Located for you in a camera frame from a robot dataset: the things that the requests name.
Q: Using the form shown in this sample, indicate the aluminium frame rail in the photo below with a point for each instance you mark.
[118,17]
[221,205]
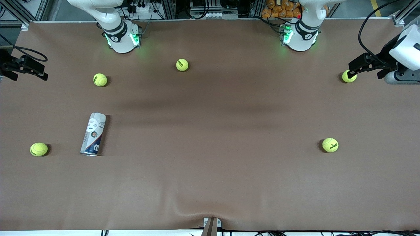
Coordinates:
[19,14]
[402,15]

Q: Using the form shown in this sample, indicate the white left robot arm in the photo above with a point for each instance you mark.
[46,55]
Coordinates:
[303,39]

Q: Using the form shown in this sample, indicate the metal table corner bracket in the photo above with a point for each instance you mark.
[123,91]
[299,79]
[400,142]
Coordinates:
[398,22]
[25,27]

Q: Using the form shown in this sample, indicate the white blue tennis ball can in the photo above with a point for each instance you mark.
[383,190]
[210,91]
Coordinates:
[93,134]

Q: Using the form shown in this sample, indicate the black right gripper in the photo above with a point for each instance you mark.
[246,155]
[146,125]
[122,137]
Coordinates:
[6,63]

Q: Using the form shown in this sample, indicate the grey metal camera bracket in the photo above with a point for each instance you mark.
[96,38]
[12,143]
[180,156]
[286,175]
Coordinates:
[212,227]

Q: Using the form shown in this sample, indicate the yellow tennis ball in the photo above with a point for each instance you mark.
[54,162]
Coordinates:
[100,79]
[182,65]
[347,78]
[38,149]
[330,145]

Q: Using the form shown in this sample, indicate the brown table mat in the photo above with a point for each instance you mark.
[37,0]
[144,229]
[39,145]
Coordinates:
[229,164]

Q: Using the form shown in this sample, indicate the white power strip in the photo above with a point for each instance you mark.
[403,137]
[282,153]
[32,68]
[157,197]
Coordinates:
[141,9]

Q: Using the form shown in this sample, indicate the bag of orange items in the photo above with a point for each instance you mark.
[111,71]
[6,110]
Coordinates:
[279,11]

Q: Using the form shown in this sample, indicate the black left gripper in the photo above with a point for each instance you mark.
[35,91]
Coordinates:
[386,57]

